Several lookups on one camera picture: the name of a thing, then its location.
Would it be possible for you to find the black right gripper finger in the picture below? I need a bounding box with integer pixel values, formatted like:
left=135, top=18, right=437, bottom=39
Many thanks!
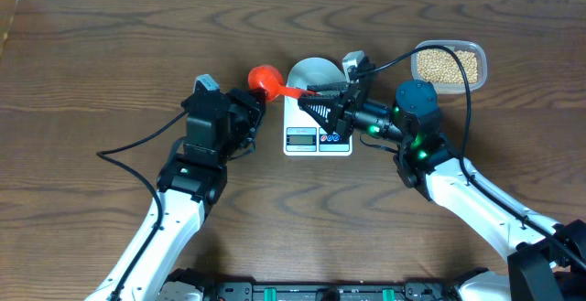
left=298, top=95, right=343, bottom=130
left=306, top=81, right=348, bottom=92

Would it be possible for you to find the grey round bowl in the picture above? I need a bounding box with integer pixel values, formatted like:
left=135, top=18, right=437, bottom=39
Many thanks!
left=286, top=58, right=346, bottom=90

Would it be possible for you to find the red plastic measuring scoop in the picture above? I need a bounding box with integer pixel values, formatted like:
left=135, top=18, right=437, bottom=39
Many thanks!
left=247, top=65, right=316, bottom=102

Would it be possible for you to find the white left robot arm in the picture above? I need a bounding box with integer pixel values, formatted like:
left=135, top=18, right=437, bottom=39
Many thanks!
left=89, top=89, right=266, bottom=300

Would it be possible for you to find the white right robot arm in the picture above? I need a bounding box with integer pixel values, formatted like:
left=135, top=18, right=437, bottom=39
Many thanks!
left=298, top=68, right=585, bottom=300

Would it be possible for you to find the white digital kitchen scale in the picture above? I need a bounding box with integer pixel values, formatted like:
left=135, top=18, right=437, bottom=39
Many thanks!
left=283, top=97, right=353, bottom=156

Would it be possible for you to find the clear container of soybeans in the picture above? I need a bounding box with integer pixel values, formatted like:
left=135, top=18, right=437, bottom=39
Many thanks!
left=411, top=40, right=488, bottom=94

